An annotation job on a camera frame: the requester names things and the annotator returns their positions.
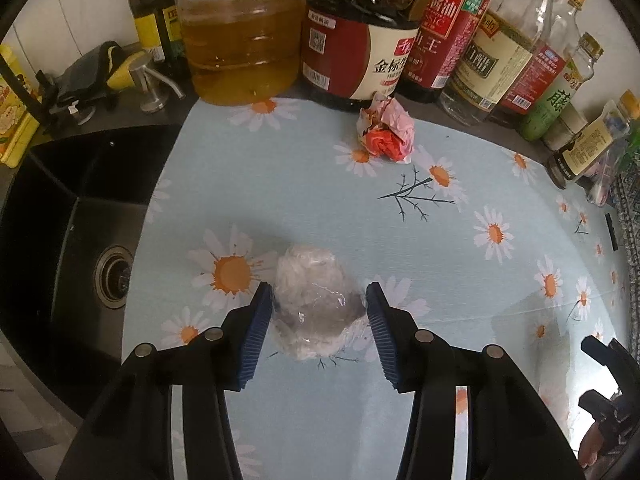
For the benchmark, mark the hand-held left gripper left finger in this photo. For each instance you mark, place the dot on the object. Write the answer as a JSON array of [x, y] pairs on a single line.
[[252, 345]]

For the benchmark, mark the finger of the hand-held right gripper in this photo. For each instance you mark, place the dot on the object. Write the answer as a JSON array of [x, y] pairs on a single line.
[[602, 357]]

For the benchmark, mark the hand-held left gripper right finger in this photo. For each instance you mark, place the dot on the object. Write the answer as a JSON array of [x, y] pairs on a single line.
[[385, 345]]

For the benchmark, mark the white plastic-wrapped paper ball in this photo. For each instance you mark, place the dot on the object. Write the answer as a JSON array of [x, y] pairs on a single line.
[[315, 300]]

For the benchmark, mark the person's right hand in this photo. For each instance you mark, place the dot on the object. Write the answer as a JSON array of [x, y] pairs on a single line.
[[592, 445]]

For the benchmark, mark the black pen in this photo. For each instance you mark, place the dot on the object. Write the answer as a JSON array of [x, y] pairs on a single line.
[[611, 232]]

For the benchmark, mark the patterned cloth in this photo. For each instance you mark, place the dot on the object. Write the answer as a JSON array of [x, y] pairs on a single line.
[[629, 215]]

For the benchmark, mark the metal sink drain strainer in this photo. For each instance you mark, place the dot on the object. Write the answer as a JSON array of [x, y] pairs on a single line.
[[114, 275]]

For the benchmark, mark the daisy print tablecloth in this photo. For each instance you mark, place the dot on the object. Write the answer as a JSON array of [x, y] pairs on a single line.
[[325, 200]]

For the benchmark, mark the clear zip plastic bag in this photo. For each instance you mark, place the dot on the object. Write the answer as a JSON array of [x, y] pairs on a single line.
[[605, 180]]

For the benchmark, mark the green plastic bag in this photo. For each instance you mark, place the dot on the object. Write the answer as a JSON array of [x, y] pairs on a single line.
[[631, 160]]

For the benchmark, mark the small bottle with yellow cap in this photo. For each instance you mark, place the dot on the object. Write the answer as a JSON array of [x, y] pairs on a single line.
[[587, 147]]

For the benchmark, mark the crumpled pink red wrapper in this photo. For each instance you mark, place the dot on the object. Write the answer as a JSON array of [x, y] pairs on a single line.
[[390, 130]]

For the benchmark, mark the small seasoning shaker jar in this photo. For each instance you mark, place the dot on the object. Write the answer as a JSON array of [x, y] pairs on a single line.
[[567, 125]]

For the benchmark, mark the black kitchen sink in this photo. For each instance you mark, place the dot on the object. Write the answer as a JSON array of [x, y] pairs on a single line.
[[55, 210]]

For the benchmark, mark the green labelled bottle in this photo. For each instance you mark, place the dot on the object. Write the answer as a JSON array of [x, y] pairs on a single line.
[[552, 105]]

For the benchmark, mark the metal sink faucet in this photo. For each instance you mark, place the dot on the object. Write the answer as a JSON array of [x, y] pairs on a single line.
[[155, 85]]

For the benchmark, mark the clear bottle with red label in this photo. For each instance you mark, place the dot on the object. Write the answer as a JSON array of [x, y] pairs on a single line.
[[535, 80]]

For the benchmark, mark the dark soy sauce jug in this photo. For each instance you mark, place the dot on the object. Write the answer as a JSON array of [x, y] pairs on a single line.
[[355, 55]]

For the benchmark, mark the clear bottle with olive label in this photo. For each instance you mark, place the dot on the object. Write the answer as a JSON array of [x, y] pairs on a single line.
[[492, 55]]

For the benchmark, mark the clear cooking oil jug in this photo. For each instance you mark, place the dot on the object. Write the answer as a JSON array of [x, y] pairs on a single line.
[[240, 35]]

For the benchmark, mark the black and yellow glove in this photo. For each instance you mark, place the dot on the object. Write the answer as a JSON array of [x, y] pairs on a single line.
[[95, 75]]

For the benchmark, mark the dark bottle with red label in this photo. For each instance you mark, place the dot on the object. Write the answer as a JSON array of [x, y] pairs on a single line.
[[440, 35]]

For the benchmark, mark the dark bottle with green label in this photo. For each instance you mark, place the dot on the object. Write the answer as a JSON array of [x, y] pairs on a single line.
[[172, 25]]

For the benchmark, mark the yellow carton box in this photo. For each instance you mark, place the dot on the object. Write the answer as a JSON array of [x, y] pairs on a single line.
[[15, 115]]

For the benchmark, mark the dark bottle with yellow label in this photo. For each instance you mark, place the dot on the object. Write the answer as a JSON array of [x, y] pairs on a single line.
[[145, 15]]

